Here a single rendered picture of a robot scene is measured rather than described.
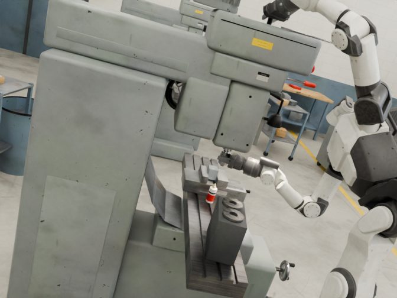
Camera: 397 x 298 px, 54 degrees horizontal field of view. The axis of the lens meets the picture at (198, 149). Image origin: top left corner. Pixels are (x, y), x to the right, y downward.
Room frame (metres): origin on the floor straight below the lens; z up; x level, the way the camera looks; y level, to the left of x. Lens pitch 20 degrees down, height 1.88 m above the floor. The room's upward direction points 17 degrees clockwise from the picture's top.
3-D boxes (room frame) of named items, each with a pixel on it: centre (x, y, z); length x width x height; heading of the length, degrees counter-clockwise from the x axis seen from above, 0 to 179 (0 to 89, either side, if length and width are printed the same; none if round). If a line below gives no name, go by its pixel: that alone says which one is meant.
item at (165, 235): (1.81, -0.14, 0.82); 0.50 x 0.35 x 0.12; 99
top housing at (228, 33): (1.81, -0.12, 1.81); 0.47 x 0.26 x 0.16; 99
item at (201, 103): (1.78, 0.06, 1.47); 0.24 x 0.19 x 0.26; 9
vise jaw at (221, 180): (1.99, -0.16, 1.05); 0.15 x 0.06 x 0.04; 10
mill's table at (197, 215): (1.86, -0.13, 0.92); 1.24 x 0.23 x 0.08; 9
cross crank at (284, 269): (1.89, -0.63, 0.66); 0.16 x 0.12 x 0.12; 99
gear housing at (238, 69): (1.80, -0.09, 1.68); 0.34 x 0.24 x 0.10; 99
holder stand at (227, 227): (1.46, -0.21, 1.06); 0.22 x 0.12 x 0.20; 3
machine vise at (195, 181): (1.99, -0.14, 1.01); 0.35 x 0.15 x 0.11; 100
